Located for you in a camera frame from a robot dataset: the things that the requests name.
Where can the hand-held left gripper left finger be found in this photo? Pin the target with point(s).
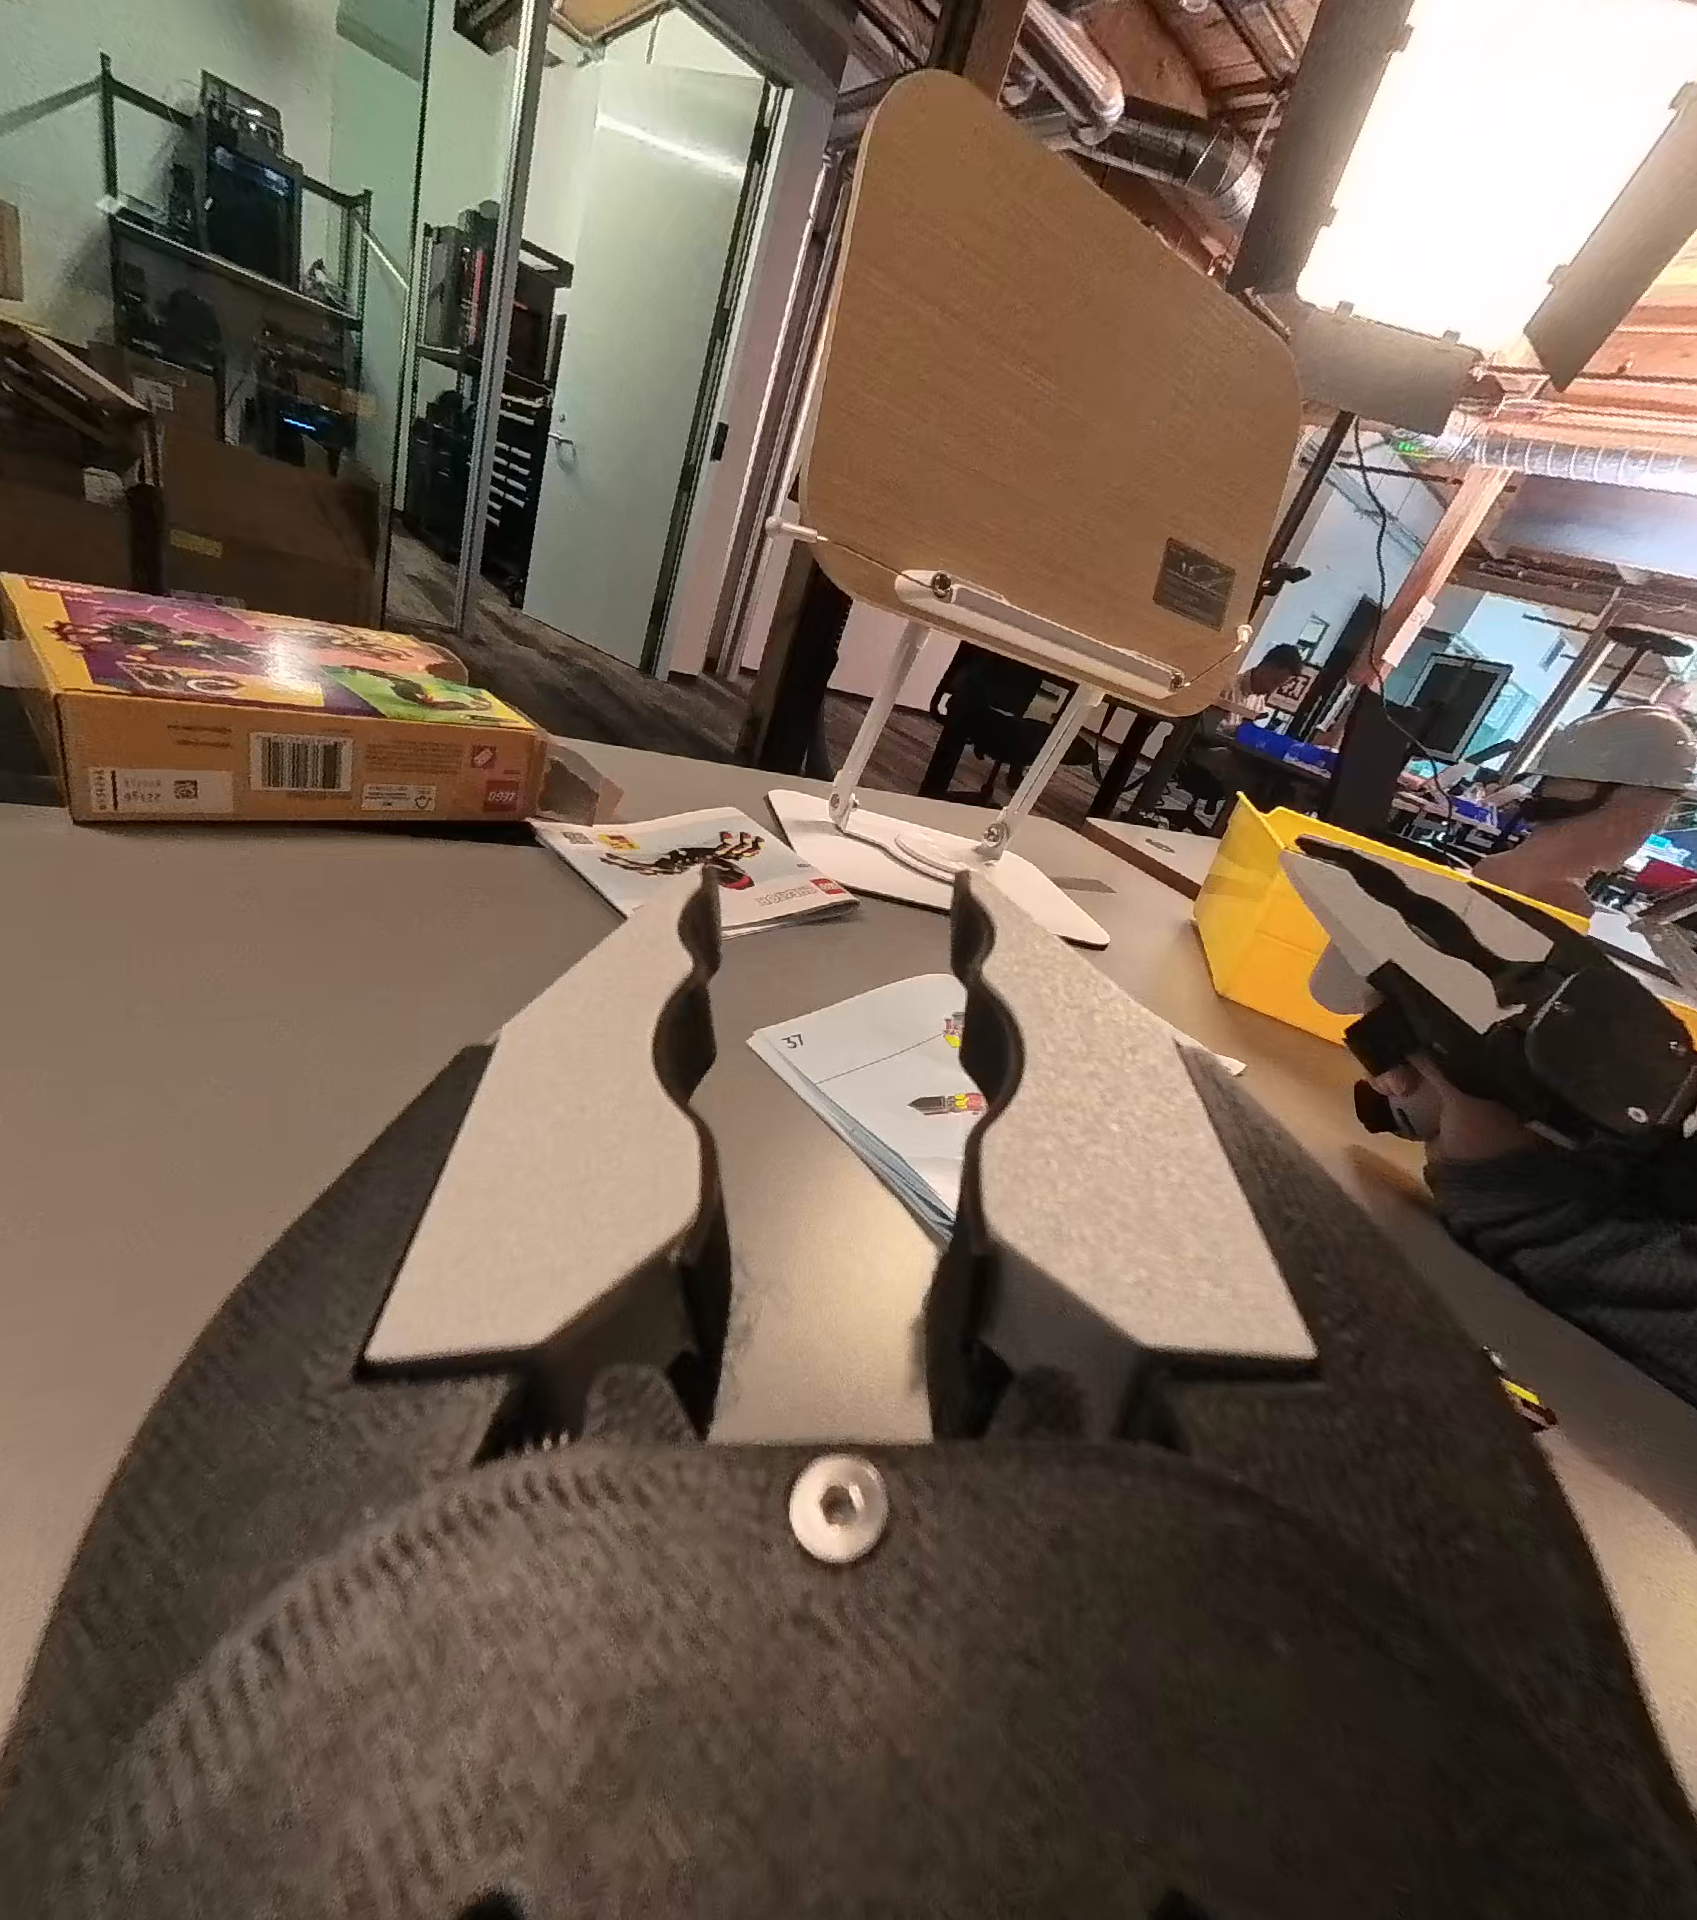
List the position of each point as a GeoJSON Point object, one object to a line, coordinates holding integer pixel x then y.
{"type": "Point", "coordinates": [548, 1170]}

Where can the tall metal shelf rack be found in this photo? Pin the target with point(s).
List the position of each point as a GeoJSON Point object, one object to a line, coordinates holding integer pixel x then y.
{"type": "Point", "coordinates": [248, 254]}

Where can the black office chair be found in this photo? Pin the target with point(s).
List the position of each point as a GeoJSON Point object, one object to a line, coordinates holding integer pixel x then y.
{"type": "Point", "coordinates": [992, 721]}

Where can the wooden book stand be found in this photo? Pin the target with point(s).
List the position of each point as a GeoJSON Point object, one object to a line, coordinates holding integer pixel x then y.
{"type": "Point", "coordinates": [1044, 375]}

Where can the yellow cardboard lego box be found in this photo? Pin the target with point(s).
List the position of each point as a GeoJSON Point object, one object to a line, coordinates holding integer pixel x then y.
{"type": "Point", "coordinates": [263, 705]}

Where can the closed instruction booklet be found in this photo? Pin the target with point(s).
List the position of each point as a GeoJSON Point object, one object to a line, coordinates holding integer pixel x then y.
{"type": "Point", "coordinates": [669, 862]}

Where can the open instruction booklet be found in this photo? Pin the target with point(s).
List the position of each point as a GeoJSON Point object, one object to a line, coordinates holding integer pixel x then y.
{"type": "Point", "coordinates": [880, 1080]}

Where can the white door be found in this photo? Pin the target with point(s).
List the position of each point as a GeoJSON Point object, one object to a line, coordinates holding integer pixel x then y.
{"type": "Point", "coordinates": [652, 375]}

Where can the black red yellow lego model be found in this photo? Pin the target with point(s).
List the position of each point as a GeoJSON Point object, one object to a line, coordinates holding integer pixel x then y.
{"type": "Point", "coordinates": [1523, 1394]}

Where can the yellow plastic bin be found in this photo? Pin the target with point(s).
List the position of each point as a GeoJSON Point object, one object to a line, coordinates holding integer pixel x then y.
{"type": "Point", "coordinates": [1253, 914]}

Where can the silver ventilation duct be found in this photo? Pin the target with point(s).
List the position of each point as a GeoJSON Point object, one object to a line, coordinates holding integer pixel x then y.
{"type": "Point", "coordinates": [1163, 150]}

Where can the stack of brown cardboard boxes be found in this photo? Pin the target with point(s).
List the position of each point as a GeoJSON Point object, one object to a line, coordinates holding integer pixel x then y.
{"type": "Point", "coordinates": [69, 481]}

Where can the black monitor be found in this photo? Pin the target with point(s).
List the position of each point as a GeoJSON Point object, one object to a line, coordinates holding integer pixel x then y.
{"type": "Point", "coordinates": [1456, 705]}

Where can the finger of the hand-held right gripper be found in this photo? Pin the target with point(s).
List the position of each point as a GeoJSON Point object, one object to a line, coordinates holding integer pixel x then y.
{"type": "Point", "coordinates": [1512, 931]}
{"type": "Point", "coordinates": [1352, 922]}

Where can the person's right forearm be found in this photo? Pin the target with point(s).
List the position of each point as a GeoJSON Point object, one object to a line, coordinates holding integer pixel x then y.
{"type": "Point", "coordinates": [1613, 1274]}

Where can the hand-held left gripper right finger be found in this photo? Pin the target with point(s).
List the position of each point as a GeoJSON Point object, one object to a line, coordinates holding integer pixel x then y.
{"type": "Point", "coordinates": [1133, 1185]}

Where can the person's right hand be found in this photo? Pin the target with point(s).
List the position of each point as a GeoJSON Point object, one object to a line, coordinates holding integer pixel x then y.
{"type": "Point", "coordinates": [1477, 1124]}

